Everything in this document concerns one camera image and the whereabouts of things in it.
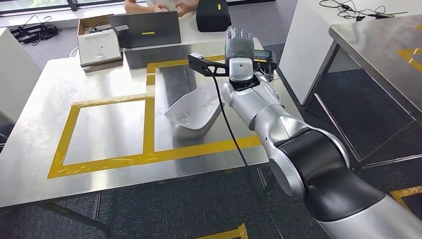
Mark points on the brown cardboard box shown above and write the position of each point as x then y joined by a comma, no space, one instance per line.
84,23

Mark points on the stainless steel table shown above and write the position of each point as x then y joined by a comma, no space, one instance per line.
33,132
372,36

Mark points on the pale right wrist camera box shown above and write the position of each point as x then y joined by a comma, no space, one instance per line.
241,70

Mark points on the grey laptop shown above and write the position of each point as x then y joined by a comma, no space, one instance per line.
145,31

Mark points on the white flat box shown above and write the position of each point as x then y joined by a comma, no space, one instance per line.
99,49

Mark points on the pale round stool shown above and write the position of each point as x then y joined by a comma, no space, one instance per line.
73,52

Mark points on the black hard case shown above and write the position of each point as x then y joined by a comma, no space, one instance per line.
212,16

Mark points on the black tabletop device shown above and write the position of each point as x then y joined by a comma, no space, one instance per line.
265,57

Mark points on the person's right forearm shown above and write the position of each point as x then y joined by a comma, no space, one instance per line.
138,6

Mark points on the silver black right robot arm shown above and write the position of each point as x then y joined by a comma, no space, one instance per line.
296,138

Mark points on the person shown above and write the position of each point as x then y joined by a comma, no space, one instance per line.
171,2

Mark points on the broad white shell part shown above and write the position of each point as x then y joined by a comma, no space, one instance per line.
194,109

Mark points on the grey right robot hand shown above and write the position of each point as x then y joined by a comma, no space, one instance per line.
239,46

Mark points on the person's left hand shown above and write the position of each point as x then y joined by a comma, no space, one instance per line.
184,7

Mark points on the person's right hand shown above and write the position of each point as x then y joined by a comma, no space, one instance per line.
161,8

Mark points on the dark slim probe tool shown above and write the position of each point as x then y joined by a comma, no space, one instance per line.
380,15

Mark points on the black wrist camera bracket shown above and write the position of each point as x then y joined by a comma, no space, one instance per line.
199,64

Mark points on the yellow floor tape outline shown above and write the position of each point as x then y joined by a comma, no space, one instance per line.
404,193

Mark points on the yellow tabletop tape outline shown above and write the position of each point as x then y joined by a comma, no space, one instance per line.
150,109
66,135
408,56

